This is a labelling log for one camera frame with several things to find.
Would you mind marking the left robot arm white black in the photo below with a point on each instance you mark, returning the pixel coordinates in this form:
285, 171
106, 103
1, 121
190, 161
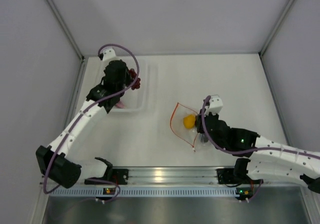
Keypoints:
56, 161

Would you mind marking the yellow fake lemon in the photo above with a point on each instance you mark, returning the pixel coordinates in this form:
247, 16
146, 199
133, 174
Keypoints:
189, 121

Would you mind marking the white slotted cable duct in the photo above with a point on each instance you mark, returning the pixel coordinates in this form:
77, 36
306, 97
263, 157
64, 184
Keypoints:
134, 191

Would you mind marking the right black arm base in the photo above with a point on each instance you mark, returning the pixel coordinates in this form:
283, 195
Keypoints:
226, 176

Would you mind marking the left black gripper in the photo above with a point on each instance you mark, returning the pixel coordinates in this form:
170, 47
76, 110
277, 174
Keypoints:
128, 78

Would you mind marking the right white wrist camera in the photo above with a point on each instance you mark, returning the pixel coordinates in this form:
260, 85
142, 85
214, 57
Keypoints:
214, 105

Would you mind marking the green fake avocado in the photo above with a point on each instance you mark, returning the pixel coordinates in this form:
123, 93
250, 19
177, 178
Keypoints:
203, 138

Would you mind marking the clear zip top bag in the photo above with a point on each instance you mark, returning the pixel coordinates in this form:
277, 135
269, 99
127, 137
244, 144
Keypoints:
191, 137

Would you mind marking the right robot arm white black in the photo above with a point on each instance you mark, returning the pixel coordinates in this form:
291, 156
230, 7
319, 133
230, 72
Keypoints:
259, 158

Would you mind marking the clear plastic bin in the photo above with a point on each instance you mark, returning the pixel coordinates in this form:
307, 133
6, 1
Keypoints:
133, 100

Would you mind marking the purple fake eggplant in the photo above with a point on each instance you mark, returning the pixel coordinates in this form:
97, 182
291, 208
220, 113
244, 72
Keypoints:
120, 105

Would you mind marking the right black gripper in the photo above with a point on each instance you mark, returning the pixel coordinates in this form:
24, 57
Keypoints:
199, 125

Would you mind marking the aluminium rail frame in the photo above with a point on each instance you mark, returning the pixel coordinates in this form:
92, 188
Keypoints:
170, 175

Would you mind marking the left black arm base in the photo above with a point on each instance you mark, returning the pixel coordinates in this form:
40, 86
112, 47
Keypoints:
117, 176

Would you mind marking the dark red fake grapes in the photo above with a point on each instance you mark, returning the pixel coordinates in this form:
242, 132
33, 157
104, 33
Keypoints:
136, 79

